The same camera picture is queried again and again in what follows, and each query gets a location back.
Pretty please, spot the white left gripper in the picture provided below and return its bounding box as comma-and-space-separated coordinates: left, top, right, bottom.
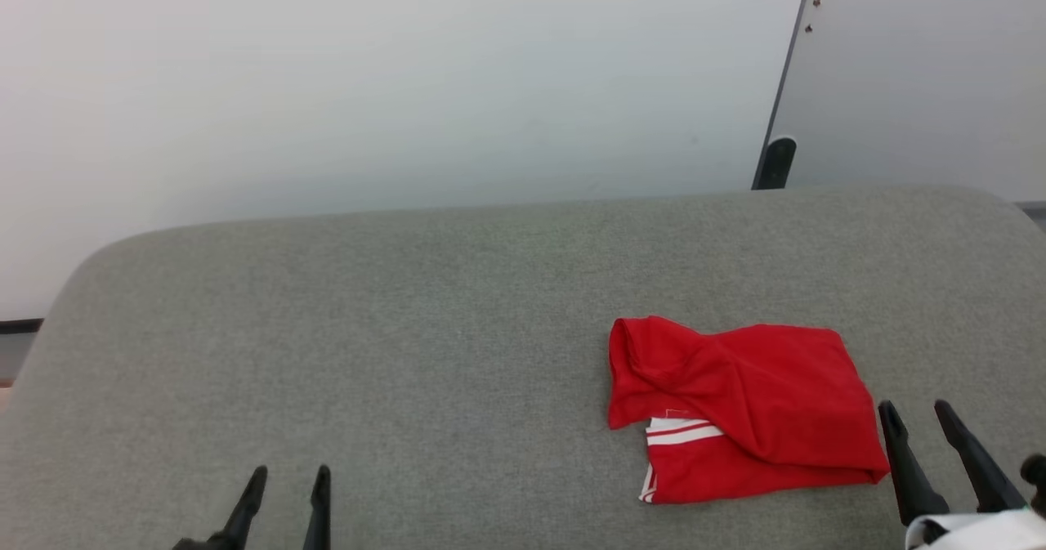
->
170, 464, 333, 550

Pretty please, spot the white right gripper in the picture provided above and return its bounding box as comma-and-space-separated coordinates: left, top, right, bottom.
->
877, 399, 1046, 550

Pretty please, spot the red shirt with white stripes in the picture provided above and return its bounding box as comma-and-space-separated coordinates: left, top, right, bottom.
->
606, 315, 892, 506

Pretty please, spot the grey fabric sofa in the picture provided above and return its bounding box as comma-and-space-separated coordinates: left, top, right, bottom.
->
0, 184, 1046, 550

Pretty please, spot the grey partition panel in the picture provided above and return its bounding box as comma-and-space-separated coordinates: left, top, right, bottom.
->
751, 0, 1046, 204

